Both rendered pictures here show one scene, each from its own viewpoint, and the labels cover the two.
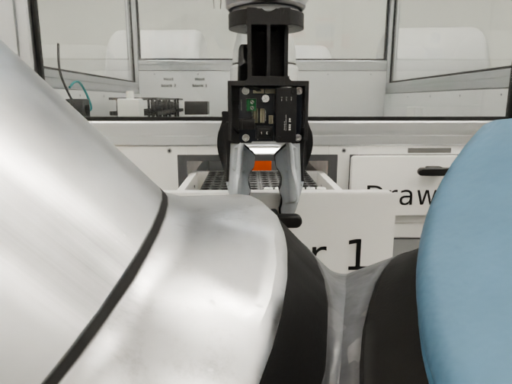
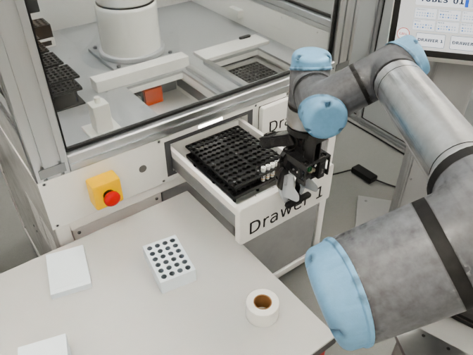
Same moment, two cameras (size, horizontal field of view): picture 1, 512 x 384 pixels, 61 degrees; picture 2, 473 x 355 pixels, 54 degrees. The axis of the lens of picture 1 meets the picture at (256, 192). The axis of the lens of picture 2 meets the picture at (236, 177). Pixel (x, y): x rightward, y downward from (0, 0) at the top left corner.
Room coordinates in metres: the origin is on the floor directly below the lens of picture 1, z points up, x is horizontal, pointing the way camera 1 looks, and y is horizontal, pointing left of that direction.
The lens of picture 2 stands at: (-0.15, 0.57, 1.60)
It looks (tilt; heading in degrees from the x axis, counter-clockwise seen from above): 38 degrees down; 325
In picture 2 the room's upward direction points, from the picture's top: straight up
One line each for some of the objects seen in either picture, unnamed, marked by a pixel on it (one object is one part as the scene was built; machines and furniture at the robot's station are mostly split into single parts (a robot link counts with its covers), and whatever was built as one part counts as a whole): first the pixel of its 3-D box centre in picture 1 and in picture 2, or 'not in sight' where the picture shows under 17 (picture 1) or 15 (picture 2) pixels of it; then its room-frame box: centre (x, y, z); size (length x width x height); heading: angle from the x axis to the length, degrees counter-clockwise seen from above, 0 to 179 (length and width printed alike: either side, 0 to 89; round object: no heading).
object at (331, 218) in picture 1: (264, 238); (286, 201); (0.47, -0.01, 0.87); 0.29 x 0.02 x 0.11; 91
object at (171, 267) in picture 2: not in sight; (169, 263); (0.54, 0.28, 0.78); 0.12 x 0.08 x 0.04; 172
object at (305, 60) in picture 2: not in sight; (309, 80); (0.43, -0.01, 1.20); 0.09 x 0.08 x 0.11; 147
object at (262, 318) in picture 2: not in sight; (262, 307); (0.31, 0.18, 0.78); 0.07 x 0.07 x 0.04
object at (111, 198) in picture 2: not in sight; (110, 197); (0.72, 0.33, 0.88); 0.04 x 0.03 x 0.04; 91
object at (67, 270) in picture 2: not in sight; (68, 270); (0.66, 0.48, 0.77); 0.13 x 0.09 x 0.02; 167
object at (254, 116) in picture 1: (266, 81); (304, 150); (0.42, -0.01, 1.04); 0.09 x 0.08 x 0.12; 1
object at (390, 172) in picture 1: (428, 185); (296, 110); (0.78, -0.32, 0.87); 0.29 x 0.02 x 0.11; 91
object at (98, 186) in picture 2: not in sight; (105, 190); (0.75, 0.33, 0.88); 0.07 x 0.05 x 0.07; 91
